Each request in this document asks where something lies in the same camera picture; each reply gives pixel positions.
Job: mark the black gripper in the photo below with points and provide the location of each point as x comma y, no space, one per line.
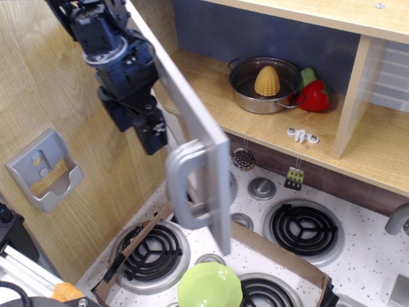
126,71

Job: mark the grey toy microwave door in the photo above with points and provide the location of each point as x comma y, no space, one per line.
208,151

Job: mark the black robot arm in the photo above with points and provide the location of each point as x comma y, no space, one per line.
82,19

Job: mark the brown cardboard barrier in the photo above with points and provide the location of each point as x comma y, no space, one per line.
252,240

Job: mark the hanging metal strainer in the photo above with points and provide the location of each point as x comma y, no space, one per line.
242,158

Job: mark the steel pot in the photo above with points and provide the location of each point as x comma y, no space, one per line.
242,77

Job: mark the yellow toy corn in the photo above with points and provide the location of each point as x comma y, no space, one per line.
267,83

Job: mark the grey stove knob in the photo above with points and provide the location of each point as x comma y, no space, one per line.
262,189

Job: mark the small silver stove knob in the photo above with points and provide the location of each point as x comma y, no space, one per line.
243,220

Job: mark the front left stove burner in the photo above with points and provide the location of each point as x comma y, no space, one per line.
157,263

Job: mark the front silver stove knob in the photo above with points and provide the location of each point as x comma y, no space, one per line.
210,257

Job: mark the white door latch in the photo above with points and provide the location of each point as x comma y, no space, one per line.
301,136

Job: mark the black device at left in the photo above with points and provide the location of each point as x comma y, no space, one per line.
15,235

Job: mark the green plastic plate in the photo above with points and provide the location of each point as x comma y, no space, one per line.
209,284

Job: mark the red toy pepper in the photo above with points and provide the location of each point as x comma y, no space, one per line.
315,97

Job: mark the orange toy food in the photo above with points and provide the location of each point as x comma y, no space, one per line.
64,292

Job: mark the back right stove burner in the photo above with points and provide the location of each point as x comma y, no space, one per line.
305,228

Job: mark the front right stove burner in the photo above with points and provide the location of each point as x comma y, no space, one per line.
260,289

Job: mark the grey faucet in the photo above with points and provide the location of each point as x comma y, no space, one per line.
398,220

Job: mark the grey wall phone holder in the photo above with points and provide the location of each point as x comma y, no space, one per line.
36,161

